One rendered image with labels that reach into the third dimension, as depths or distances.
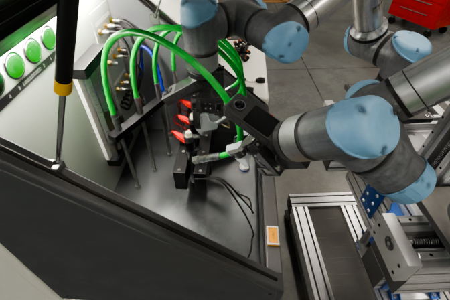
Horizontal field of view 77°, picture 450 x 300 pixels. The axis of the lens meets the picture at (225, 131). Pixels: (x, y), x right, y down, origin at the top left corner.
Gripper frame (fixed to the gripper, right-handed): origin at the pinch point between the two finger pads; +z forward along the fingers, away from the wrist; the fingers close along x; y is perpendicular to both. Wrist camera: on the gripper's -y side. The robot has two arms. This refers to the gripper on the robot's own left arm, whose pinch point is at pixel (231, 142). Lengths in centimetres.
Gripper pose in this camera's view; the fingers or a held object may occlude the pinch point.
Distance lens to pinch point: 63.7
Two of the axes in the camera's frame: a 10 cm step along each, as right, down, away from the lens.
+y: 6.6, 7.3, 2.0
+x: 6.2, -6.7, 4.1
